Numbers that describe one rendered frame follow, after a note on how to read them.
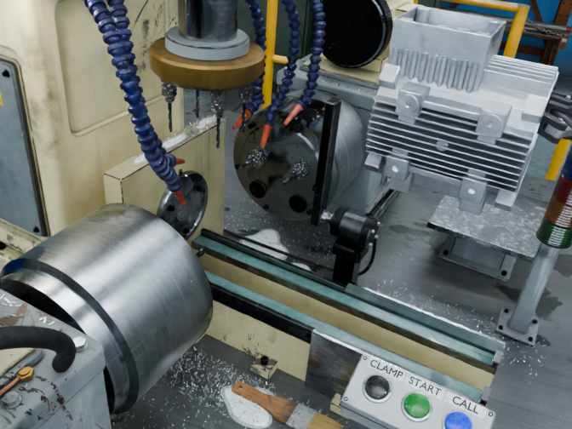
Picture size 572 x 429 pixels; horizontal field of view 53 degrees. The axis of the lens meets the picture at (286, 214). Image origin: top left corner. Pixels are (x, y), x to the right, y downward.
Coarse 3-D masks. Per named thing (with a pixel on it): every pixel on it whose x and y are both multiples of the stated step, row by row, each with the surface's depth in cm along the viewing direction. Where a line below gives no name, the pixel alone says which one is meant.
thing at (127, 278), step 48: (48, 240) 75; (96, 240) 74; (144, 240) 76; (0, 288) 71; (48, 288) 67; (96, 288) 68; (144, 288) 72; (192, 288) 78; (96, 336) 67; (144, 336) 71; (192, 336) 81; (144, 384) 73
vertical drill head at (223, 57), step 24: (192, 0) 82; (216, 0) 82; (192, 24) 83; (216, 24) 83; (168, 48) 86; (192, 48) 83; (216, 48) 84; (240, 48) 86; (168, 72) 84; (192, 72) 82; (216, 72) 83; (240, 72) 84; (168, 96) 91; (216, 96) 86; (240, 96) 94; (216, 120) 90; (216, 144) 92
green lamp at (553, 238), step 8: (544, 216) 106; (544, 224) 105; (552, 224) 103; (544, 232) 105; (552, 232) 104; (560, 232) 103; (568, 232) 103; (544, 240) 106; (552, 240) 105; (560, 240) 104; (568, 240) 104
